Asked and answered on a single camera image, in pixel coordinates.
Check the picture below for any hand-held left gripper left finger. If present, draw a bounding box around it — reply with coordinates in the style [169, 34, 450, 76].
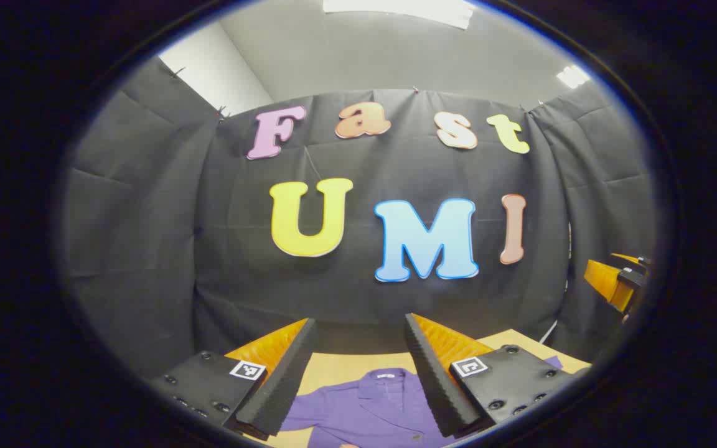
[147, 317, 317, 442]

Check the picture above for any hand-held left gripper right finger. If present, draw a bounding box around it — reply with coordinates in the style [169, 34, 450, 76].
[403, 313, 593, 439]

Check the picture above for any purple collared shirt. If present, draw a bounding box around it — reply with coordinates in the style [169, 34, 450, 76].
[279, 355, 565, 448]

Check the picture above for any black backdrop cloth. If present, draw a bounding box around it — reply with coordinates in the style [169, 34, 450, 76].
[60, 56, 658, 380]

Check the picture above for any ceiling light panel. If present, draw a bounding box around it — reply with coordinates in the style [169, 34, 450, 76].
[556, 65, 591, 89]

